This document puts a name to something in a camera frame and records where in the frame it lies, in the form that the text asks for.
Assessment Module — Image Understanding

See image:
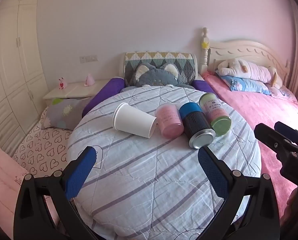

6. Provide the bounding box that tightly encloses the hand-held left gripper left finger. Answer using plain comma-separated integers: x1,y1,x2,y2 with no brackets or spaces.
13,146,100,240

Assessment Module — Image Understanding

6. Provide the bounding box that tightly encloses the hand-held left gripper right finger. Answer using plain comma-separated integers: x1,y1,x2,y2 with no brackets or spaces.
197,145,281,240

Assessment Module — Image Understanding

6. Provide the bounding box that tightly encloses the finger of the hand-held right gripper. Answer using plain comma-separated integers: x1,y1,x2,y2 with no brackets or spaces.
254,123,298,156
274,121,298,147

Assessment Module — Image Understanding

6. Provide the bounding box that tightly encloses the blue and black metal cup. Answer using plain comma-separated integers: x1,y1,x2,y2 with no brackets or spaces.
179,102,216,150

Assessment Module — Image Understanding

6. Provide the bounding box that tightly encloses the green and pink can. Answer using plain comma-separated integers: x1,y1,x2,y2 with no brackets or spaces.
198,92,233,137

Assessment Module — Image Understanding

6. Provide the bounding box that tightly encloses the pink plastic cup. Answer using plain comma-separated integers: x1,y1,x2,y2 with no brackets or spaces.
155,104,185,138

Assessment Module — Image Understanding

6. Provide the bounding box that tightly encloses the white paper cup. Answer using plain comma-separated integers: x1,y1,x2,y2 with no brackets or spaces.
113,102,157,139

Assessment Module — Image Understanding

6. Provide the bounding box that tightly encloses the person's right hand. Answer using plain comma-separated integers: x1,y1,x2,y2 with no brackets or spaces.
286,187,298,222

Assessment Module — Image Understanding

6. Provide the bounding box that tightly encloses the pink bedspread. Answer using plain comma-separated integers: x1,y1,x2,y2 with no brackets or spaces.
203,72,298,207

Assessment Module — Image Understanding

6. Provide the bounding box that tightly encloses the pink printed pillow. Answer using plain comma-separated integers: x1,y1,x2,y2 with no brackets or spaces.
270,84,298,103

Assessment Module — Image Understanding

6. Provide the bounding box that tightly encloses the heart print bedsheet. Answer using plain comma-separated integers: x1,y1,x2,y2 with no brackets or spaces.
12,105,76,178

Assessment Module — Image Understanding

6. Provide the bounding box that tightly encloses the blue printed pillow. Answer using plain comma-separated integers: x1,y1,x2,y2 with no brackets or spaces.
215,75,273,96

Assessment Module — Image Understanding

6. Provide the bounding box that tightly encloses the grey flower print pillow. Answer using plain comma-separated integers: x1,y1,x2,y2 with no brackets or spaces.
40,97,90,131

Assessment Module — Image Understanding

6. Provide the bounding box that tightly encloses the white plush dog toy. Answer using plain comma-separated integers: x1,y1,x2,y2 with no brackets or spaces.
215,58,284,89

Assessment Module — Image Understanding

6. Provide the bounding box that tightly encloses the folded pink blanket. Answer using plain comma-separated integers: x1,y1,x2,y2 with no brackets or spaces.
0,146,62,232

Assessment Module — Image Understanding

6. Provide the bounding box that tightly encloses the purple bolster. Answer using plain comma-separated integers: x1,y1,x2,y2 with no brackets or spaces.
191,79,215,94
82,78,127,119

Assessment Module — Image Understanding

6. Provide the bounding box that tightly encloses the white nightstand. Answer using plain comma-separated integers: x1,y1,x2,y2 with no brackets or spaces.
43,79,112,107

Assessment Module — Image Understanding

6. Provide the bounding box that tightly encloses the cream carved bed headboard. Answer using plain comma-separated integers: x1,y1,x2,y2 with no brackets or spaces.
200,27,291,81

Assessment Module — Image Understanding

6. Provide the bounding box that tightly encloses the pink round figurine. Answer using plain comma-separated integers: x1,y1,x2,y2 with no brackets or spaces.
84,73,95,88

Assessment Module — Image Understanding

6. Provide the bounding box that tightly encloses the grey plush cat cushion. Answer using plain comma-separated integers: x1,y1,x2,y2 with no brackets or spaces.
128,63,197,89

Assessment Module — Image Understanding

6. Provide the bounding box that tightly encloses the cream wardrobe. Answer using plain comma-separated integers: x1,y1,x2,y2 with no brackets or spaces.
0,0,50,153

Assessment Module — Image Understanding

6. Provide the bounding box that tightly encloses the diamond patterned headboard cover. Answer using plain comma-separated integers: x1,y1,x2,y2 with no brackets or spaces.
123,52,198,85

